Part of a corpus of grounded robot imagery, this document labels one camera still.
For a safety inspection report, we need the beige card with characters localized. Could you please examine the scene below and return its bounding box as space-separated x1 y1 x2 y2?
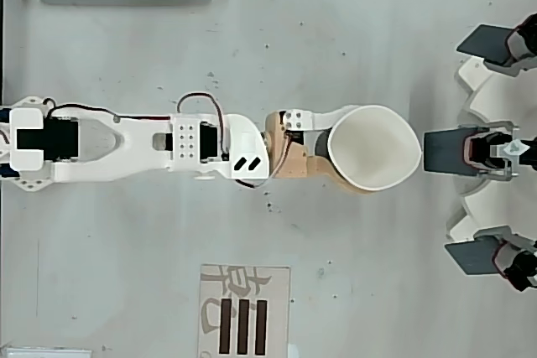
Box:
197 264 291 358

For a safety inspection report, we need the black red arm cable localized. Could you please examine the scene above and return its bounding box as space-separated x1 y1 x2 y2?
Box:
176 93 231 161

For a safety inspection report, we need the dark grey valve paddle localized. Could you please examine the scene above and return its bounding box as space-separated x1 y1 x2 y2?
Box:
423 122 530 182
444 226 537 293
456 13 537 79

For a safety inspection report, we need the thin wrist cable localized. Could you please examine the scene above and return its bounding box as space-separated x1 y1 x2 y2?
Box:
234 130 295 189

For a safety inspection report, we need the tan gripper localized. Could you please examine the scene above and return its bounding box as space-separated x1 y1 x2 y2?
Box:
263 105 375 197

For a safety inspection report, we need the white gear-shaped valve base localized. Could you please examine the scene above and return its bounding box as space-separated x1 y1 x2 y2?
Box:
444 57 537 242

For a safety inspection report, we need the white paper cup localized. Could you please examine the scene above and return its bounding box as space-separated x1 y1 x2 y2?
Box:
326 104 422 194

